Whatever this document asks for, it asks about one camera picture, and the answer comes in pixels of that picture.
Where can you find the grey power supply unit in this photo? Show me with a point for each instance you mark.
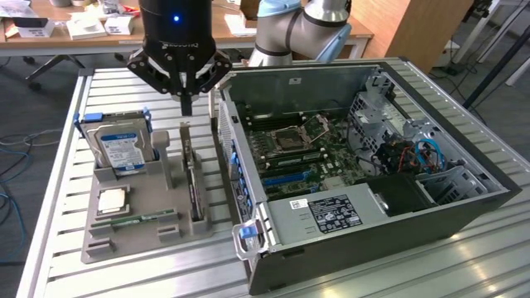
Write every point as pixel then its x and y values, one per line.
pixel 297 217

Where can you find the white booklet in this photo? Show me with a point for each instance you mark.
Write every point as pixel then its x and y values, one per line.
pixel 240 26

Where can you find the open white cardboard box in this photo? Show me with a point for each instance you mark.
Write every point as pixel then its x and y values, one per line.
pixel 84 29

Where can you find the green motherboard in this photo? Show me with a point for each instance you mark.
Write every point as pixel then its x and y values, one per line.
pixel 331 161

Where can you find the green RAM stick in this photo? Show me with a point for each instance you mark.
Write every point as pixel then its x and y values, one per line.
pixel 132 218

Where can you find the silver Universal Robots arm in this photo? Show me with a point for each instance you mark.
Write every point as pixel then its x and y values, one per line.
pixel 281 34

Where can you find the grey latch with blue clip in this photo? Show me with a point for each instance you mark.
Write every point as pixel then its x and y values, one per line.
pixel 247 231

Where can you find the black tripod pole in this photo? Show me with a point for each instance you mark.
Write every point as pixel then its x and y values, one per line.
pixel 496 65

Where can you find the metal disk bay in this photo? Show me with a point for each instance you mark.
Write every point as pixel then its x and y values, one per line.
pixel 451 186

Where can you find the small white printed box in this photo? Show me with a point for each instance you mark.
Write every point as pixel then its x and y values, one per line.
pixel 118 26

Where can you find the hard disk in blue caddy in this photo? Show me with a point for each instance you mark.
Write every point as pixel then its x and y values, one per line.
pixel 117 146

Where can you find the wooden cabinet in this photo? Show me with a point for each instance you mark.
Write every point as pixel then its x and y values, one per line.
pixel 413 31

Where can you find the white box with black print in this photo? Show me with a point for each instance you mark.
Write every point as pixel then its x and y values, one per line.
pixel 37 31

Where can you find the metal drive cage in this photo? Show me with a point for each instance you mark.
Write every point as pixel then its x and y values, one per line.
pixel 376 118

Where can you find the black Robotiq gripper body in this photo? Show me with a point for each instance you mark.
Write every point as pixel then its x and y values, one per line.
pixel 177 31

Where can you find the black chair base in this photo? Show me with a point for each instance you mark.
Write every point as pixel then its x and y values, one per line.
pixel 53 63

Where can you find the blue expansion slot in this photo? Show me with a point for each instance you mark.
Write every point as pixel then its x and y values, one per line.
pixel 285 179

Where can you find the black graphics card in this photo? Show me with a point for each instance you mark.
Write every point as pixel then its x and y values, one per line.
pixel 193 186

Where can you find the silver CPU chip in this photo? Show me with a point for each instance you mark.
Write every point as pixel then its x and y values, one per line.
pixel 110 201

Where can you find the white table frame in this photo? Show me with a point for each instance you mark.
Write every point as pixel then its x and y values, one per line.
pixel 460 52

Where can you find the CPU socket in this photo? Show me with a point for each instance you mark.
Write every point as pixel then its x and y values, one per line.
pixel 287 141

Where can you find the grey parts rack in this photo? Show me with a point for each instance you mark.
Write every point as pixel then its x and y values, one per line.
pixel 144 192

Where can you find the installed dark RAM stick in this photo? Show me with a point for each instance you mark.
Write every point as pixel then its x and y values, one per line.
pixel 293 157

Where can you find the brown cardboard box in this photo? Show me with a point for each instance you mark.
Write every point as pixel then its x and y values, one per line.
pixel 248 9

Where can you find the wooden desk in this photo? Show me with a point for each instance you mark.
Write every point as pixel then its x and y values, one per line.
pixel 61 43

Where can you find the metal socket cover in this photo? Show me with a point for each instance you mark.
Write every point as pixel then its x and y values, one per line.
pixel 317 127

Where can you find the black open PC case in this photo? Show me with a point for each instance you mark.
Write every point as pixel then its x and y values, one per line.
pixel 372 248

